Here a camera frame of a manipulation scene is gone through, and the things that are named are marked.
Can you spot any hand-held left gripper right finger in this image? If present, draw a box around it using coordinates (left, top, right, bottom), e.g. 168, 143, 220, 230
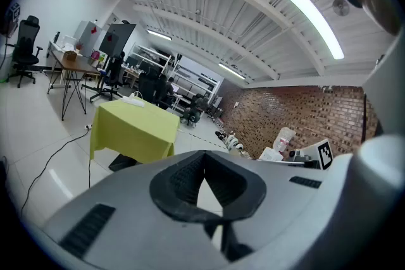
204, 150, 342, 270

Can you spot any long ceiling light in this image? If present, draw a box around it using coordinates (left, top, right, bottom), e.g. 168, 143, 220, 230
218, 62, 247, 80
146, 28, 173, 42
283, 0, 346, 61

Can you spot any black display on rolling stand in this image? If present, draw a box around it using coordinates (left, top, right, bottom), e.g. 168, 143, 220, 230
81, 23, 137, 102

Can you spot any black floor cable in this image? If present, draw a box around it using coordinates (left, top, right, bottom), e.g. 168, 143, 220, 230
19, 128, 92, 216

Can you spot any clear plastic bag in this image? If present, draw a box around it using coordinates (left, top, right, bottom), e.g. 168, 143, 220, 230
273, 127, 297, 156

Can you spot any white office desk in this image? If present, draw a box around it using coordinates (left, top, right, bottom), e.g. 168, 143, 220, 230
125, 66, 142, 86

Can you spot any round ceiling fixture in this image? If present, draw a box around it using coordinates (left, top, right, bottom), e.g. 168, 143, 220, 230
332, 0, 351, 17

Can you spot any row of white round devices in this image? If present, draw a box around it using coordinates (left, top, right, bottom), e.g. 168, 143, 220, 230
215, 131, 244, 151

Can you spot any person's white shirt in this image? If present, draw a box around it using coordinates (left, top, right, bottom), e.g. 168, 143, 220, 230
362, 27, 405, 145

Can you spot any black office chair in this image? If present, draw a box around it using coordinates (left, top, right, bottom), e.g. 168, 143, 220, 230
5, 15, 44, 89
103, 55, 126, 95
138, 67, 167, 107

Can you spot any yellow-green tablecloth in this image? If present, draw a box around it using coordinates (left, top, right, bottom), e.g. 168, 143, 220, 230
89, 97, 180, 165

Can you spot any white object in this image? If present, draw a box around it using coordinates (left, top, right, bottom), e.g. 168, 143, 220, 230
119, 95, 146, 107

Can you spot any wooden desk with black legs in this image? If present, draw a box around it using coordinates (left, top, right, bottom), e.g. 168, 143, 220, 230
47, 47, 101, 121

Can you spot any white metal shelf rack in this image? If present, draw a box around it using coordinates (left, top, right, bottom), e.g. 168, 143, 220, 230
128, 43, 174, 75
172, 66, 221, 114

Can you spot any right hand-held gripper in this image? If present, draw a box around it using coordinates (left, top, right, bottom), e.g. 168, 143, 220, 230
287, 138, 333, 171

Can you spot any black table base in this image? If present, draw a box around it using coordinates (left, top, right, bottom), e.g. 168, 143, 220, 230
108, 153, 140, 172

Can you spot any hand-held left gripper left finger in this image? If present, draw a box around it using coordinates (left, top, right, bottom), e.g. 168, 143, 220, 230
43, 150, 229, 270

